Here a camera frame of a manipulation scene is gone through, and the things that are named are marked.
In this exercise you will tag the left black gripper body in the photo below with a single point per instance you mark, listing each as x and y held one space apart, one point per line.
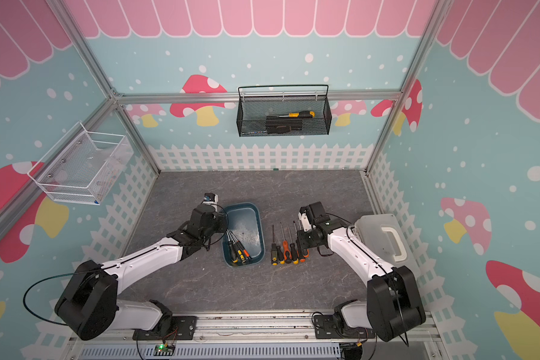
219 226

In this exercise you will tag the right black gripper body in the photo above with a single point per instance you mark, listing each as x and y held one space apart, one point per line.
307 238

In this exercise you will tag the teal plastic storage box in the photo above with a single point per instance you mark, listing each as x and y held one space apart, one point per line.
244 226

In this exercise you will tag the black red screwdriver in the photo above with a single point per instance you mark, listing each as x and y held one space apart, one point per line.
286 247

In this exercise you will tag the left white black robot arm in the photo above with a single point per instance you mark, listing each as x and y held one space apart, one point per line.
89 304

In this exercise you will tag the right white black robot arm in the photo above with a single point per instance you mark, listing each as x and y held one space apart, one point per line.
393 304

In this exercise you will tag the yellow black screwdriver in basket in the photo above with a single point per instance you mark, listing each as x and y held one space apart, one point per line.
308 114

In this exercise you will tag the black tool in basket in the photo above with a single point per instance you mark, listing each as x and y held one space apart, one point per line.
283 125

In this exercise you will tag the green lit circuit board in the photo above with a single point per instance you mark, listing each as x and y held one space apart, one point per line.
164 350

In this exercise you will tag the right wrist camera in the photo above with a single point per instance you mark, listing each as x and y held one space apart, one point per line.
303 219

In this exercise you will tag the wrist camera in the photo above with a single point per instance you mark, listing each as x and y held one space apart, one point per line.
210 198
303 219

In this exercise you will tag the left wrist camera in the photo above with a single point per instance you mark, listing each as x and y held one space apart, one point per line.
210 198

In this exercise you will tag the white plastic toolbox with handle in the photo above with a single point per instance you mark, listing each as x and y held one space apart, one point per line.
382 234

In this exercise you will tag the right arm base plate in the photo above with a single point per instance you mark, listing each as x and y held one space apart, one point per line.
332 326

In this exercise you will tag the black wire mesh basket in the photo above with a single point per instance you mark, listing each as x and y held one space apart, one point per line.
256 102

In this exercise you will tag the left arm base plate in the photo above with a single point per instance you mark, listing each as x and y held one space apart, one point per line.
177 328

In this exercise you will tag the white wire mesh basket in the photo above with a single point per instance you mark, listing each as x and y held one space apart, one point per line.
83 166

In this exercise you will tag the grey slotted cable duct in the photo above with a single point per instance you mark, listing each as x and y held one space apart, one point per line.
216 351

